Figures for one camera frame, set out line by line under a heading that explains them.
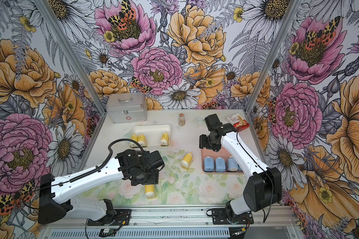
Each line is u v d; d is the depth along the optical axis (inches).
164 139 37.5
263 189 16.4
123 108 41.6
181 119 43.7
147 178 24.1
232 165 33.0
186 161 33.9
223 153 37.1
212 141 27.1
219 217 29.0
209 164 33.5
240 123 42.9
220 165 33.2
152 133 40.5
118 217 28.9
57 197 15.6
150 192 29.3
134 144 26.6
